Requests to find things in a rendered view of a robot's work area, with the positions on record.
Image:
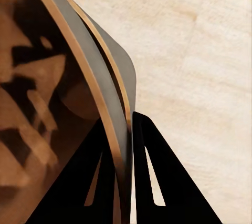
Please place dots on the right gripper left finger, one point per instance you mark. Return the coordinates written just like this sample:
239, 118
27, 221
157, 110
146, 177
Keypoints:
64, 201

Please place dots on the trash can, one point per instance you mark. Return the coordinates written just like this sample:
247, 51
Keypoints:
60, 71

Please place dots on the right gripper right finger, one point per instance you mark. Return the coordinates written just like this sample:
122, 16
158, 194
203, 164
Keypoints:
185, 204

